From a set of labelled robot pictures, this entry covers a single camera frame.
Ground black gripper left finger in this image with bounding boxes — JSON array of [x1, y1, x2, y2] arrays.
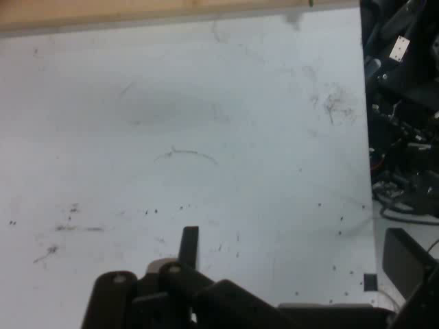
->
[[81, 226, 279, 329]]

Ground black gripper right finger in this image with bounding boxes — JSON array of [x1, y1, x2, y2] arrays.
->
[[381, 227, 439, 329]]

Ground small black square patch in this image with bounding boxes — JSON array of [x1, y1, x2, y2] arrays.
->
[[363, 273, 378, 293]]

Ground light wooden cutting board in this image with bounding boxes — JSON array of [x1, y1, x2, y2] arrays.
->
[[0, 0, 359, 38]]

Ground black cable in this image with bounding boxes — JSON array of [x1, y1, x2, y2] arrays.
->
[[372, 191, 439, 227]]

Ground black equipment clutter with wires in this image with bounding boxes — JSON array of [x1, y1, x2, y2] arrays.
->
[[359, 0, 439, 220]]

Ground small silver metal bracket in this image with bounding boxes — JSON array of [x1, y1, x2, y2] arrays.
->
[[389, 35, 411, 63]]

